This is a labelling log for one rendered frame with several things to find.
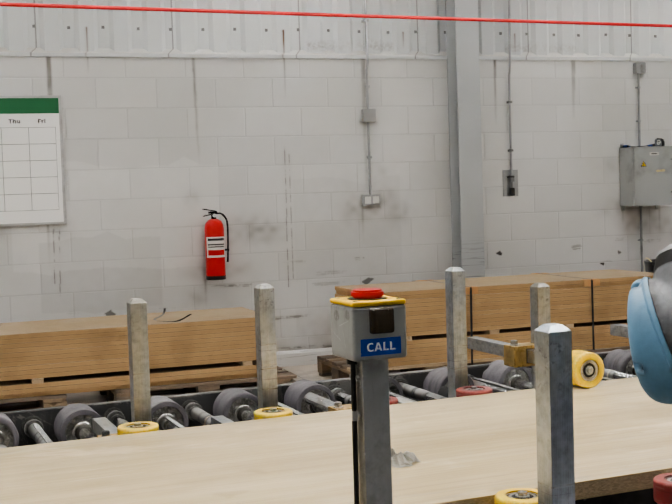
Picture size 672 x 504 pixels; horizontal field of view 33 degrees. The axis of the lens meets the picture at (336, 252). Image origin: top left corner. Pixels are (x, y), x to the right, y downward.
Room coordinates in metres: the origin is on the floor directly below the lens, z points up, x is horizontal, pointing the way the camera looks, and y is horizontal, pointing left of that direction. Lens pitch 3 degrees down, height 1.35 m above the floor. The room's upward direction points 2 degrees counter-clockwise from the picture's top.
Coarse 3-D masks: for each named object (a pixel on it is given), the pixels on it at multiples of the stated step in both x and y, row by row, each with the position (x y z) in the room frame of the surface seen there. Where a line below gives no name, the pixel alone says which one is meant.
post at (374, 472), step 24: (384, 360) 1.34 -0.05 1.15; (384, 384) 1.34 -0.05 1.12; (360, 408) 1.34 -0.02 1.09; (384, 408) 1.34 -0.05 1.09; (360, 432) 1.34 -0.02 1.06; (384, 432) 1.34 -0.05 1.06; (360, 456) 1.34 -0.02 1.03; (384, 456) 1.34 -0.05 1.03; (360, 480) 1.35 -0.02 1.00; (384, 480) 1.34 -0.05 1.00
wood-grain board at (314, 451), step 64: (0, 448) 2.05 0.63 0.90; (64, 448) 2.04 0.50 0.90; (128, 448) 2.02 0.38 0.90; (192, 448) 2.00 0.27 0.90; (256, 448) 1.99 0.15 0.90; (320, 448) 1.97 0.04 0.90; (448, 448) 1.94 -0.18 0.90; (512, 448) 1.92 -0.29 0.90; (576, 448) 1.91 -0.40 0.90; (640, 448) 1.89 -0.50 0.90
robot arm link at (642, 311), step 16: (656, 256) 1.06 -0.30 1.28; (656, 272) 1.04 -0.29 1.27; (640, 288) 1.03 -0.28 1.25; (656, 288) 1.02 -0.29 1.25; (640, 304) 1.01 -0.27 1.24; (656, 304) 1.00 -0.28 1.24; (640, 320) 1.00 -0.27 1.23; (656, 320) 0.99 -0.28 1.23; (640, 336) 1.00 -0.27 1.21; (656, 336) 0.99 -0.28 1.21; (640, 352) 1.00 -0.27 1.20; (656, 352) 0.99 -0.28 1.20; (640, 368) 1.01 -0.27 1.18; (656, 368) 0.99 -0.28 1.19; (640, 384) 1.02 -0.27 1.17; (656, 384) 1.00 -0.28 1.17; (656, 400) 1.02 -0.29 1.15
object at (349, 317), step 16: (336, 304) 1.36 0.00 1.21; (352, 304) 1.31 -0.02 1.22; (368, 304) 1.32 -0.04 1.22; (384, 304) 1.33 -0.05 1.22; (400, 304) 1.34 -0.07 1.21; (336, 320) 1.36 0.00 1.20; (352, 320) 1.31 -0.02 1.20; (368, 320) 1.32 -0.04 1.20; (400, 320) 1.33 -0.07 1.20; (336, 336) 1.36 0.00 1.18; (352, 336) 1.31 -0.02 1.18; (368, 336) 1.32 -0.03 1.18; (384, 336) 1.32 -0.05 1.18; (336, 352) 1.36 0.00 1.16; (352, 352) 1.31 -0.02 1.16
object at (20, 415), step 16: (608, 352) 3.41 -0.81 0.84; (480, 368) 3.23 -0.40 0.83; (288, 384) 3.01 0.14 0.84; (336, 384) 3.06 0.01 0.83; (416, 384) 3.16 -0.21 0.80; (128, 400) 2.85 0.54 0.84; (176, 400) 2.89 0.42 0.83; (208, 400) 2.93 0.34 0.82; (416, 400) 3.16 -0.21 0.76; (16, 416) 2.74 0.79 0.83; (48, 416) 2.77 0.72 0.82; (128, 416) 2.84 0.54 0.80; (48, 432) 2.77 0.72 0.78
